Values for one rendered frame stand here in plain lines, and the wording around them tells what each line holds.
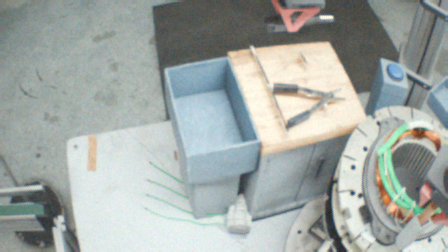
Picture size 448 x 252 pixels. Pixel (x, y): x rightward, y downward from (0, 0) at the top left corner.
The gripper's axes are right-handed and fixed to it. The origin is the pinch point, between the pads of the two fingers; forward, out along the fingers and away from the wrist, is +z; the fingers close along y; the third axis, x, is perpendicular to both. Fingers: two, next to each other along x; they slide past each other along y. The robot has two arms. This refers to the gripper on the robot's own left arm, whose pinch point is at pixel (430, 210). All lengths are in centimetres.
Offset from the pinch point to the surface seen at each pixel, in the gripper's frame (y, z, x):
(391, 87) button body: -20.8, 20.9, 30.6
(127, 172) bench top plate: -53, 46, -12
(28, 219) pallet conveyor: -63, 49, -44
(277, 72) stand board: -37.6, 17.0, 10.1
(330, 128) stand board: -24.3, 16.2, 8.2
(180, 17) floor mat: -138, 130, 79
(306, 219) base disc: -19.3, 42.3, 5.4
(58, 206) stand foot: -97, 124, -30
